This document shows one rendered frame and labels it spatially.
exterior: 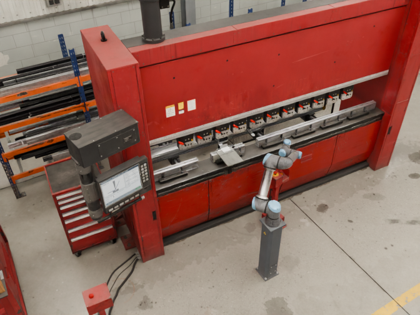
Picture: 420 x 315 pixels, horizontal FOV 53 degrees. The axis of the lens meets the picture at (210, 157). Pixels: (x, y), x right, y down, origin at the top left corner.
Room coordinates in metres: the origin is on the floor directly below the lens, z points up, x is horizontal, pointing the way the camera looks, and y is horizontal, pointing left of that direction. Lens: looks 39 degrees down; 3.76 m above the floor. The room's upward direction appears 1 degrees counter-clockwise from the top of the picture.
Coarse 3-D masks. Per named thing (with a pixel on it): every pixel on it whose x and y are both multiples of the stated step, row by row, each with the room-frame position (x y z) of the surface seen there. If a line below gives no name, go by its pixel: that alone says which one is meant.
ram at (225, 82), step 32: (288, 32) 3.80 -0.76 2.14; (320, 32) 3.94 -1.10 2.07; (352, 32) 4.12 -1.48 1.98; (384, 32) 4.32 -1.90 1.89; (160, 64) 3.23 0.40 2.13; (192, 64) 3.35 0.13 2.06; (224, 64) 3.49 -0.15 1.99; (256, 64) 3.63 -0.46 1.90; (288, 64) 3.79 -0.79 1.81; (320, 64) 3.97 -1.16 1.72; (352, 64) 4.16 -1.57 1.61; (384, 64) 4.38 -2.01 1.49; (160, 96) 3.21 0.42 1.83; (192, 96) 3.35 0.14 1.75; (224, 96) 3.49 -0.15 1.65; (256, 96) 3.64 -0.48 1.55; (288, 96) 3.81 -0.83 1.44; (160, 128) 3.20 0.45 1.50
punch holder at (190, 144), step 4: (184, 136) 3.30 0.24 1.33; (188, 136) 3.31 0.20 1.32; (192, 136) 3.33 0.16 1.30; (176, 140) 3.34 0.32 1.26; (180, 140) 3.28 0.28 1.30; (184, 140) 3.30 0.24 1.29; (188, 140) 3.31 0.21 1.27; (192, 140) 3.33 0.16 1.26; (180, 144) 3.28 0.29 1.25; (188, 144) 3.32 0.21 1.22; (192, 144) 3.33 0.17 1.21; (180, 148) 3.27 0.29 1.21; (184, 148) 3.29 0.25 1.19; (188, 148) 3.31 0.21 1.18
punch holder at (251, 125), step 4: (248, 116) 3.66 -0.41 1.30; (252, 116) 3.63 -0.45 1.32; (256, 116) 3.65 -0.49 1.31; (260, 116) 3.67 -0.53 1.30; (248, 120) 3.66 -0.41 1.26; (256, 120) 3.65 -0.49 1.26; (260, 120) 3.66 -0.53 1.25; (248, 124) 3.66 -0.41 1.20; (252, 124) 3.63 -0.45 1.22; (256, 124) 3.65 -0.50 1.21; (260, 124) 3.67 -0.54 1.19
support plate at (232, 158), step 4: (220, 152) 3.45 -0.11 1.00; (232, 152) 3.45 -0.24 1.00; (236, 152) 3.44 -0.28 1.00; (220, 156) 3.39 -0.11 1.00; (224, 156) 3.39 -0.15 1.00; (228, 156) 3.39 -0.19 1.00; (232, 156) 3.38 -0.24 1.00; (236, 156) 3.38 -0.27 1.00; (224, 160) 3.33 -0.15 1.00; (228, 160) 3.32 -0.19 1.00; (232, 160) 3.32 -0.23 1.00; (236, 160) 3.32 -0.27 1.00; (240, 160) 3.32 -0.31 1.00; (228, 164) 3.26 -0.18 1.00; (232, 164) 3.26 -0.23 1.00
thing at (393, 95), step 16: (416, 0) 4.33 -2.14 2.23; (416, 16) 4.28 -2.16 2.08; (400, 32) 4.40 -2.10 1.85; (416, 32) 4.23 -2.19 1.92; (400, 48) 4.36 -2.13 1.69; (416, 48) 4.27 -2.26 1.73; (400, 64) 4.30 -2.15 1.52; (416, 64) 4.30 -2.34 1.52; (368, 80) 4.65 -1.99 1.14; (384, 80) 4.43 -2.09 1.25; (400, 80) 4.25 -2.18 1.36; (352, 96) 4.82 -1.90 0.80; (368, 96) 4.59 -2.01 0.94; (384, 96) 4.38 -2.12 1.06; (400, 96) 4.26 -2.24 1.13; (400, 112) 4.29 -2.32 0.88; (384, 128) 4.26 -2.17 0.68; (400, 128) 4.33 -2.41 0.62; (384, 144) 4.24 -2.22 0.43; (368, 160) 4.36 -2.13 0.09; (384, 160) 4.29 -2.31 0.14
